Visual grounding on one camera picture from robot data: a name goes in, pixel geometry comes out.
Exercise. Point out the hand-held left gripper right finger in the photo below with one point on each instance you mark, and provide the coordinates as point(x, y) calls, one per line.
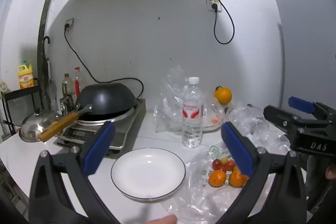
point(236, 150)

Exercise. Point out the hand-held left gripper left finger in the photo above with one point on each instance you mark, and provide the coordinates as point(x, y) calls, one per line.
point(99, 146)

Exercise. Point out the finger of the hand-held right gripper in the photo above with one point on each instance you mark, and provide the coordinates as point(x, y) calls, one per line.
point(278, 115)
point(300, 104)

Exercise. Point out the red cherry tomato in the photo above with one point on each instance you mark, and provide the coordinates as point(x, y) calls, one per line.
point(221, 169)
point(216, 163)
point(230, 165)

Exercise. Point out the yellow cherry tomato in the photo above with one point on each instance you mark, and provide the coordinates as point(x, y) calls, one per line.
point(224, 160)

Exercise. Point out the white plate with dark rim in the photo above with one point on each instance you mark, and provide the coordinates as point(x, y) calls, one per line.
point(147, 171)

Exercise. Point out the green printed plastic bag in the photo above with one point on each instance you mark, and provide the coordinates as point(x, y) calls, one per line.
point(199, 195)

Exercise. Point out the person's right hand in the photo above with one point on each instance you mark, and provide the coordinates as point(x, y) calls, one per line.
point(331, 173)

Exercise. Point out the person's left hand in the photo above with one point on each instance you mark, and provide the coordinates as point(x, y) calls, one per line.
point(165, 220)

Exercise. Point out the crumpled clear plastic bag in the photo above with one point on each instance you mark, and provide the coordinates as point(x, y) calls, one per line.
point(252, 119)

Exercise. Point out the steel induction cooker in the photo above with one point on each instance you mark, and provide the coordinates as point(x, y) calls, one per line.
point(131, 119)

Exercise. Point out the clear water bottle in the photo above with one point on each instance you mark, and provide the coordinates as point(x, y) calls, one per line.
point(193, 132)

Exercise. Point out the small metal container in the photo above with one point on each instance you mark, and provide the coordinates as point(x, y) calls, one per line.
point(67, 104)

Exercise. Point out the large orange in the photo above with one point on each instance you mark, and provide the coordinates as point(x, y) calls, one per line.
point(223, 96)

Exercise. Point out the red label bottle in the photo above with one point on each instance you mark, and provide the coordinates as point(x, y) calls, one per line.
point(76, 85)

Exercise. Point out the steel pot lid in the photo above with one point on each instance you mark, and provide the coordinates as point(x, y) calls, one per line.
point(34, 124)

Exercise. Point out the clear oil bottle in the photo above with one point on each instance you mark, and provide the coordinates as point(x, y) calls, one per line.
point(67, 85)

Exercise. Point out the black metal rack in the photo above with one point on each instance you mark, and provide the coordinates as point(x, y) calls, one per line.
point(21, 91)

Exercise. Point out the yellow detergent bottle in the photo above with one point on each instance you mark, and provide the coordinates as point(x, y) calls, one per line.
point(26, 79)

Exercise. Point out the dark vertical pipe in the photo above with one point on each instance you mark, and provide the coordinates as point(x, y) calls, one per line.
point(42, 56)

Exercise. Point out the white wall socket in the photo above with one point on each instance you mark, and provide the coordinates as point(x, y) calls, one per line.
point(209, 1)
point(70, 21)

